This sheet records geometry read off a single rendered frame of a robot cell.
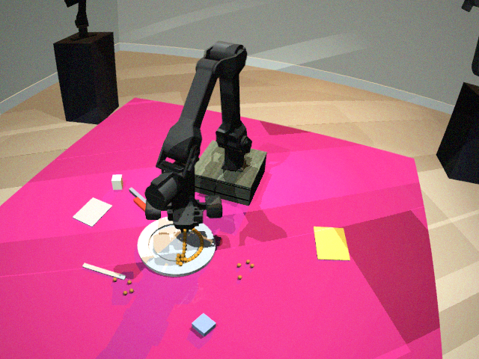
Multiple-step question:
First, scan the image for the white flat rectangular panel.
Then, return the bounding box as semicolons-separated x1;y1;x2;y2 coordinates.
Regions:
73;197;112;227

